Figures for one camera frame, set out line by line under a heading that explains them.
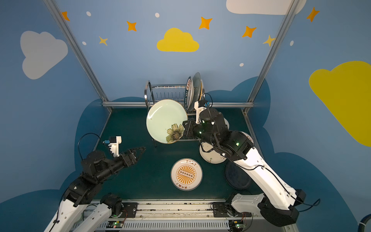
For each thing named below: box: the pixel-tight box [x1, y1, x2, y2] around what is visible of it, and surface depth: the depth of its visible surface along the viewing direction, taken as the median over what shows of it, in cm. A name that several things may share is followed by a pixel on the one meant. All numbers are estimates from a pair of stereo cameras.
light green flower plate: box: [145, 99, 188, 145], surface depth 64 cm
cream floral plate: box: [199, 142, 228, 164], surface depth 95 cm
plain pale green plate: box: [192, 72, 202, 102], surface depth 78 cm
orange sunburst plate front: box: [170, 158, 203, 191], surface depth 88 cm
